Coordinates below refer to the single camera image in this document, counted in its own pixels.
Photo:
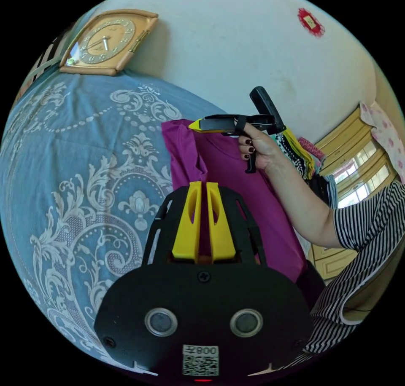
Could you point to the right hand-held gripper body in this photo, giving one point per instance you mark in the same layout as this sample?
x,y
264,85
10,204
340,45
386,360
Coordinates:
x,y
253,122

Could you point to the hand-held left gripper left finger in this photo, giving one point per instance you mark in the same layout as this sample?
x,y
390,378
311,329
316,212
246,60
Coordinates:
x,y
186,231

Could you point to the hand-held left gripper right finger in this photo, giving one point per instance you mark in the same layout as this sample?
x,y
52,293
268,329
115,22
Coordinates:
x,y
223,237

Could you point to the purple short-sleeve shirt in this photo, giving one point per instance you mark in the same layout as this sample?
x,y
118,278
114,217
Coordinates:
x,y
227,168

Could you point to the person's right forearm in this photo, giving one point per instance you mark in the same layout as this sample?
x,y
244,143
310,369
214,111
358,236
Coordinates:
x,y
307,209

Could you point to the person's right hand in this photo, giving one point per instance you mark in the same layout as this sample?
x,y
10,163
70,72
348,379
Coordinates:
x,y
262,150

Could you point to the pile of clothes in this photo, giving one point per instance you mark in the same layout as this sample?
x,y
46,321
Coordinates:
x,y
300,157

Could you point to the yellow cupboard with glass doors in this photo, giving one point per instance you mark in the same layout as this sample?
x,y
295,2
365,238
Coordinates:
x,y
354,158

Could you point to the bed with blue printed quilt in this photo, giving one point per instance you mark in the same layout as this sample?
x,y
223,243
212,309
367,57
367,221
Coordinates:
x,y
79,171

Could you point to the white cloth with pink flowers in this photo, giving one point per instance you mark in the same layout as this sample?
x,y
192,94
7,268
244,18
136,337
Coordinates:
x,y
387,136

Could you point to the person's body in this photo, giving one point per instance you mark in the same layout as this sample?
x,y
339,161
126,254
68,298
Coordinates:
x,y
367,234

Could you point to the red round wall ornament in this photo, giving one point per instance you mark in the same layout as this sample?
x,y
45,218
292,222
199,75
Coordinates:
x,y
311,22

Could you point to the gold clock with tan frame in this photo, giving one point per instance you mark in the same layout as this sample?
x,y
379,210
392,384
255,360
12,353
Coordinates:
x,y
104,43

